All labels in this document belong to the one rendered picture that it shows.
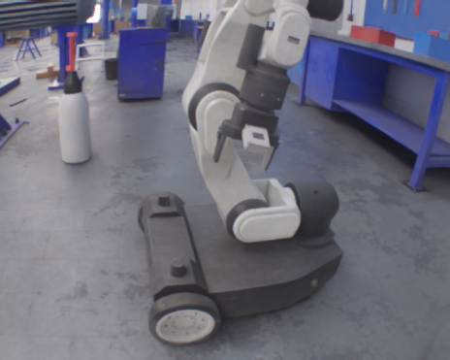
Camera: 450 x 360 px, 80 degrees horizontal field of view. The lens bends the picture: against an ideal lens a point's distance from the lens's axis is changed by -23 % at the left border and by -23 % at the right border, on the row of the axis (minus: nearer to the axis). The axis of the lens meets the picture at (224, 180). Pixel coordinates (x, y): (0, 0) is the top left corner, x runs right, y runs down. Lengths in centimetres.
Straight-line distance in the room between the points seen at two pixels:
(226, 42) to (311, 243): 68
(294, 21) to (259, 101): 17
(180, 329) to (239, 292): 20
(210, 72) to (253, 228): 45
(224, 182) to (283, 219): 21
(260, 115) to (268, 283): 50
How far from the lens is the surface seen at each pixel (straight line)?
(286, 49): 62
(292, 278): 100
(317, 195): 108
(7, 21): 460
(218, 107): 78
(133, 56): 326
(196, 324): 95
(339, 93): 321
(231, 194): 95
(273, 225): 99
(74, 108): 194
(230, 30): 79
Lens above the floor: 84
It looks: 27 degrees down
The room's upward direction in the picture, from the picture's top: 5 degrees clockwise
